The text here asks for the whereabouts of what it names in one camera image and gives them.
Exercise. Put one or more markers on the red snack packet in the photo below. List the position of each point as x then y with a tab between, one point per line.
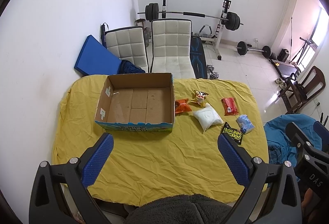
230	106

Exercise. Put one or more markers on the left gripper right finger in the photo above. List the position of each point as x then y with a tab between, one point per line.
282	203

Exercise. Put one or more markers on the teal blue cloth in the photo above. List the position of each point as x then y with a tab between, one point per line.
280	147

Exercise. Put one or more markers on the dark blue cloth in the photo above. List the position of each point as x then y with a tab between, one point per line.
126	67

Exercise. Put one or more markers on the orange snack bag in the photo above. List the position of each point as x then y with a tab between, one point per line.
182	106

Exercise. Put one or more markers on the chrome dumbbell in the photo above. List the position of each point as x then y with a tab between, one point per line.
212	74

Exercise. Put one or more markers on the white padded chair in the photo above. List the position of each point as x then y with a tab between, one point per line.
128	44
171	43

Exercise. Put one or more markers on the blue white wipes pack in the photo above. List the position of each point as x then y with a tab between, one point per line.
245	124

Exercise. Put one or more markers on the white powder bag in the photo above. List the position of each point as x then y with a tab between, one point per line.
207	117

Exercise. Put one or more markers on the open cardboard box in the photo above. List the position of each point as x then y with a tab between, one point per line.
137	102

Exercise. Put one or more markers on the right white padded chair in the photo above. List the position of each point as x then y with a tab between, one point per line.
171	43

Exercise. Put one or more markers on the yellow tablecloth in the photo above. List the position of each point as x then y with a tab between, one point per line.
146	166

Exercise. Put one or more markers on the white weight bench rack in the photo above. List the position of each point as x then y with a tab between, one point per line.
216	38

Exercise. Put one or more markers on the black blue bench pad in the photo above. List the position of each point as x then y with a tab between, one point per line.
197	58

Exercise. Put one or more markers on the floor barbell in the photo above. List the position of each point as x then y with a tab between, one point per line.
243	48

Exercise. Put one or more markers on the black shoe shine wipes pack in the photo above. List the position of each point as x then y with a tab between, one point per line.
235	134

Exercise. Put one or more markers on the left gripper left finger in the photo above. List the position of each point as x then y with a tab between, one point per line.
48	203

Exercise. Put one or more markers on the blue foam mat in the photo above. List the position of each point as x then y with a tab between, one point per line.
95	59

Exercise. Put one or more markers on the yellow panda snack bag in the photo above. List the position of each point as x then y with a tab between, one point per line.
199	98

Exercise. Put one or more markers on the dark wooden chair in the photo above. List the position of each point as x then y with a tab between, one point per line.
296	95

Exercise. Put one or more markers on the black fleece garment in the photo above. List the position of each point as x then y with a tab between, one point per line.
195	208

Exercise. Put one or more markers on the left white padded chair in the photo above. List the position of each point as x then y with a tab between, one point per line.
128	44

